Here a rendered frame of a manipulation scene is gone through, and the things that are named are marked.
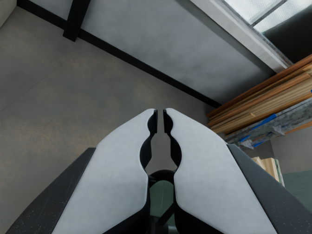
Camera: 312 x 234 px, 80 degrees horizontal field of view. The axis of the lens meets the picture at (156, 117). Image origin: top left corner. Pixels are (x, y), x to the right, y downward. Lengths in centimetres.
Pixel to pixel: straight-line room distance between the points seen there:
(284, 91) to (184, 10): 105
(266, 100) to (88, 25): 162
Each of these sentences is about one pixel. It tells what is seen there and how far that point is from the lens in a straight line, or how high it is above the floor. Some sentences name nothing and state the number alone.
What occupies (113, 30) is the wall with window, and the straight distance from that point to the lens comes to 166.
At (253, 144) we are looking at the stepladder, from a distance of 167.
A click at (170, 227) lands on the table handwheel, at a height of 83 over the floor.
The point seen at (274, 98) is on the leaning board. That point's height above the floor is 71.
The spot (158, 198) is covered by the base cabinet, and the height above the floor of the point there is 56.
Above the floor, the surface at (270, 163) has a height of 94.
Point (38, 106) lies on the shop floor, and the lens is 138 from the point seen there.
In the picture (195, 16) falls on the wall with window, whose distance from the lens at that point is 155.
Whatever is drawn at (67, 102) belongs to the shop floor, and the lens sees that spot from 142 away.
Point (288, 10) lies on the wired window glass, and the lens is 180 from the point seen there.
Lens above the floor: 125
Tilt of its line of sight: 47 degrees down
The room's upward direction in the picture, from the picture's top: 56 degrees clockwise
